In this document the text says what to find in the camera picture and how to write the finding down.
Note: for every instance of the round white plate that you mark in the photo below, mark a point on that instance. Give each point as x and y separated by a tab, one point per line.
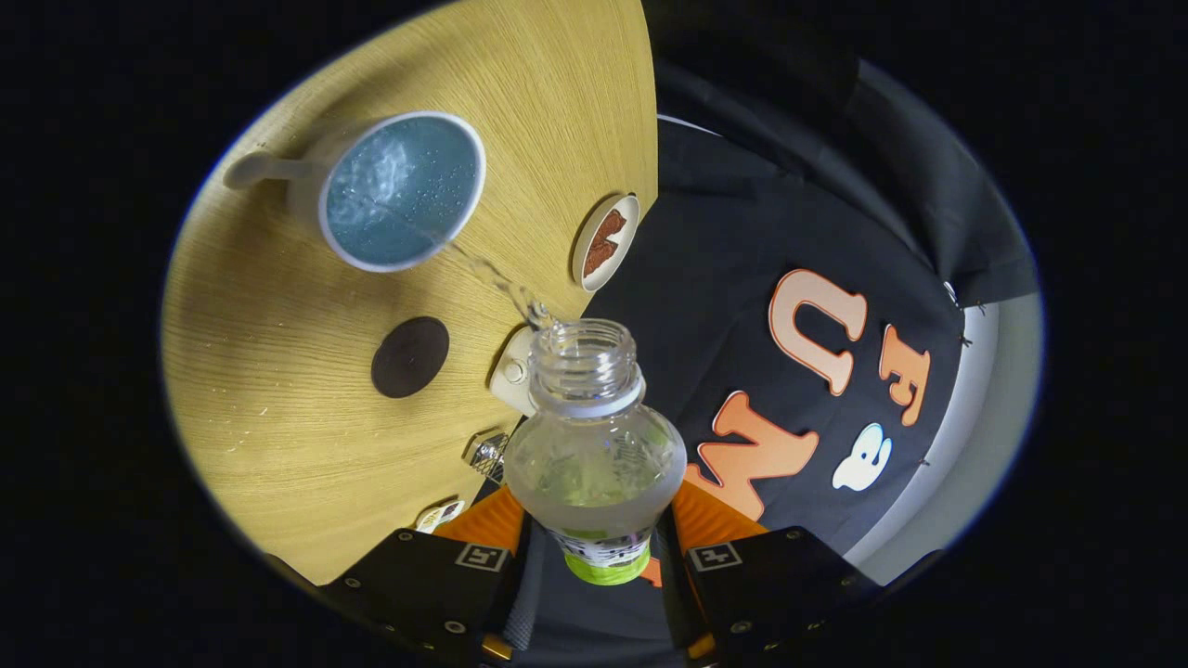
582	269

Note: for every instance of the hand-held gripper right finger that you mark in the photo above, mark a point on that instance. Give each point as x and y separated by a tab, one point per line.
780	580

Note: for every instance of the white cup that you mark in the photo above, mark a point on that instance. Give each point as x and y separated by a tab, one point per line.
404	190

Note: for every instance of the clear plastic juice bottle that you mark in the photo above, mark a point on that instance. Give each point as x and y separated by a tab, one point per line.
594	455

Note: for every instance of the wooden table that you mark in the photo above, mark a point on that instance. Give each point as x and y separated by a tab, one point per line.
278	353

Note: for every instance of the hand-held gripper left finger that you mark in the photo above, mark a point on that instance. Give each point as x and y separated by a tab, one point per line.
418	584

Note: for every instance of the black backdrop cloth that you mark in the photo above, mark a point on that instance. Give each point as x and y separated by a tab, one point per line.
705	232

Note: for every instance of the brown meat piece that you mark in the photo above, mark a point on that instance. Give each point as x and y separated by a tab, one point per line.
600	257
611	229

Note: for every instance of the white toaster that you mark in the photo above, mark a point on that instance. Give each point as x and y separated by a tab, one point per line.
510	371

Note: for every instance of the white divided bean dish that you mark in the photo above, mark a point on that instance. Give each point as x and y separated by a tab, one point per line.
439	516

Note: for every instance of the dark round coaster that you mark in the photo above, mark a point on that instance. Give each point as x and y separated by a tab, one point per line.
410	357

